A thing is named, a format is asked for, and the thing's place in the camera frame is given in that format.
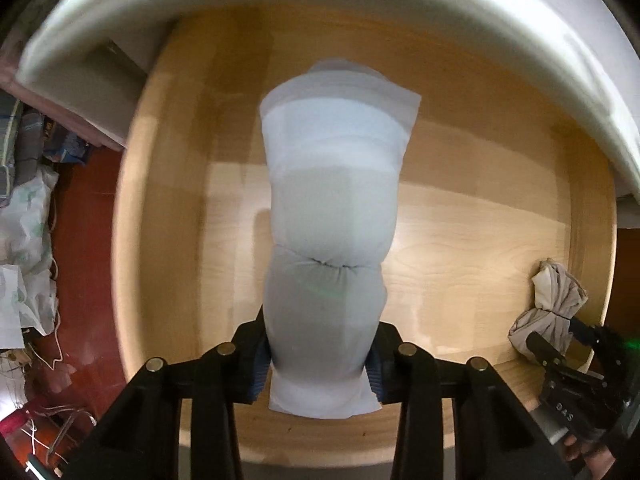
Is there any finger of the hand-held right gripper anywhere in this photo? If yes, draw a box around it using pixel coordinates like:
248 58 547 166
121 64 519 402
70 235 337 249
526 332 566 368
569 316 606 346

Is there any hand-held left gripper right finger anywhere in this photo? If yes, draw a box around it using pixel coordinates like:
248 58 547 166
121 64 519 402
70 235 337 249
366 322 573 480

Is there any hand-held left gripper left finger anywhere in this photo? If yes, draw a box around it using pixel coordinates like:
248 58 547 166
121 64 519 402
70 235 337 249
62 307 275 480

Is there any taupe knotted underwear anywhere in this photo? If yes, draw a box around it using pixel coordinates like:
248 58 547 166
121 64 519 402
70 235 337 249
507 257 590 366

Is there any white cloth bundle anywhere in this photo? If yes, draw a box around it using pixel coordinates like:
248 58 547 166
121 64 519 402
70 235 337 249
259 57 422 418

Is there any wooden drawer with grey front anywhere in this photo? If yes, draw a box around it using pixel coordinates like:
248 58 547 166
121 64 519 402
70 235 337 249
112 5 618 466

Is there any person's right hand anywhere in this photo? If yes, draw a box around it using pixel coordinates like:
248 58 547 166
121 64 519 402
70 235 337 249
562 437 619 480

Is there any clear plastic hanger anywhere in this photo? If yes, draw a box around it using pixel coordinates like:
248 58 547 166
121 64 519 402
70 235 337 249
25 400 96 466

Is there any white leaf print plastic sheet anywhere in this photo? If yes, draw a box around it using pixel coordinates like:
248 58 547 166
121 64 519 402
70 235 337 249
0 165 61 336

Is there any blue printed bag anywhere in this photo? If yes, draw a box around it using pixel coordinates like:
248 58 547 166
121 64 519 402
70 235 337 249
42 120 93 166

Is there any grey plaid bedding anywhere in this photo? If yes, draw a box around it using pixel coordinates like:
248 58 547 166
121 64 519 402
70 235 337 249
0 100 41 196

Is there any white cable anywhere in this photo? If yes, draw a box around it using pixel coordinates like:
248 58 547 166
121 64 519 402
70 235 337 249
25 255 66 371

